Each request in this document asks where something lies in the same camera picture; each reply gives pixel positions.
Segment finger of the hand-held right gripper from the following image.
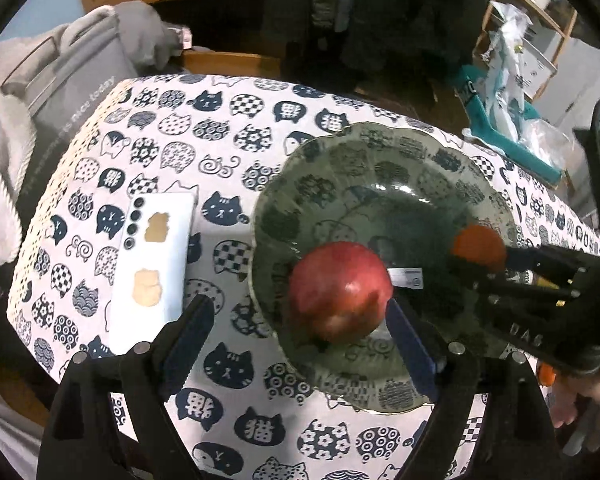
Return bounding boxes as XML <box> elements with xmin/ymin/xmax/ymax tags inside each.
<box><xmin>503</xmin><ymin>244</ymin><xmax>589</xmax><ymax>274</ymax></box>
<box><xmin>447</xmin><ymin>255</ymin><xmax>578</xmax><ymax>312</ymax></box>

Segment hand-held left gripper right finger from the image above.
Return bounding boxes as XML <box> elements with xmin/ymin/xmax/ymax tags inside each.
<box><xmin>387</xmin><ymin>300</ymin><xmax>566</xmax><ymax>480</ymax></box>

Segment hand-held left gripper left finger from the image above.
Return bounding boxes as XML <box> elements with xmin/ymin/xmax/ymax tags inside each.
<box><xmin>35</xmin><ymin>295</ymin><xmax>216</xmax><ymax>480</ymax></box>

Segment small orange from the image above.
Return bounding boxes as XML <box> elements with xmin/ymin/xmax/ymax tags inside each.
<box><xmin>452</xmin><ymin>225</ymin><xmax>507</xmax><ymax>273</ymax></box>

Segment red apple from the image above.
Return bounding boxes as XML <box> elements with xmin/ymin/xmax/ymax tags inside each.
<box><xmin>289</xmin><ymin>241</ymin><xmax>395</xmax><ymax>345</ymax></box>

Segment person's right hand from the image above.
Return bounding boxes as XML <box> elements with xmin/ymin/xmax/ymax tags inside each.
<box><xmin>550</xmin><ymin>374</ymin><xmax>600</xmax><ymax>457</ymax></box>

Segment white sticker label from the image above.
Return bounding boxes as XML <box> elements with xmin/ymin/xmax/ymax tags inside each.
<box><xmin>389</xmin><ymin>267</ymin><xmax>424</xmax><ymax>289</ymax></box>

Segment white phone with stickers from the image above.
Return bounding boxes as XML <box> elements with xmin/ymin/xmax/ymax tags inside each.
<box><xmin>107</xmin><ymin>192</ymin><xmax>197</xmax><ymax>357</ymax></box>

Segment clear plastic bag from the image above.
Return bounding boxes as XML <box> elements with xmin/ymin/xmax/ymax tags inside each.
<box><xmin>517</xmin><ymin>119</ymin><xmax>577</xmax><ymax>172</ymax></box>

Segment teal box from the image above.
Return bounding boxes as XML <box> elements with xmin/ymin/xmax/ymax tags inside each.
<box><xmin>455</xmin><ymin>64</ymin><xmax>565</xmax><ymax>187</ymax></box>

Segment white cabinet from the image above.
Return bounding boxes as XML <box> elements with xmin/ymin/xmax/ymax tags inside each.
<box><xmin>554</xmin><ymin>35</ymin><xmax>600</xmax><ymax>137</ymax></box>

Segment printed plastic bag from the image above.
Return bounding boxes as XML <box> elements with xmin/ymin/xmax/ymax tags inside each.
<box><xmin>480</xmin><ymin>2</ymin><xmax>531</xmax><ymax>138</ymax></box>

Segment white patterned storage box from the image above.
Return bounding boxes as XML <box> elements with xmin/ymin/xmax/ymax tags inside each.
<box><xmin>520</xmin><ymin>40</ymin><xmax>557</xmax><ymax>98</ymax></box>

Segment cat print tablecloth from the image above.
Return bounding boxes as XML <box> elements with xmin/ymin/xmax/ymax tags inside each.
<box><xmin>7</xmin><ymin>74</ymin><xmax>600</xmax><ymax>480</ymax></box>

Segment light gray garment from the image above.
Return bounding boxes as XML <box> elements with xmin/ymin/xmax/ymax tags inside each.
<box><xmin>0</xmin><ymin>2</ymin><xmax>186</xmax><ymax>268</ymax></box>

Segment dark gray tote bag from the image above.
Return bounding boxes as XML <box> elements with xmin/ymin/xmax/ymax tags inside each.
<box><xmin>2</xmin><ymin>7</ymin><xmax>146</xmax><ymax>221</ymax></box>

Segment black hanging clothing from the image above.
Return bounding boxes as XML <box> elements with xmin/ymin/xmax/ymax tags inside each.
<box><xmin>260</xmin><ymin>0</ymin><xmax>496</xmax><ymax>98</ymax></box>

